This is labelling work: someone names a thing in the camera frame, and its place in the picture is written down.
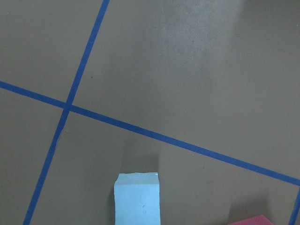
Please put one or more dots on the magenta foam block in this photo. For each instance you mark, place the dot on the magenta foam block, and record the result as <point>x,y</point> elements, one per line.
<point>258,220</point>

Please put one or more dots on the light blue block arm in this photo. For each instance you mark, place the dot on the light blue block arm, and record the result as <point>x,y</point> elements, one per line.
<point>137,199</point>

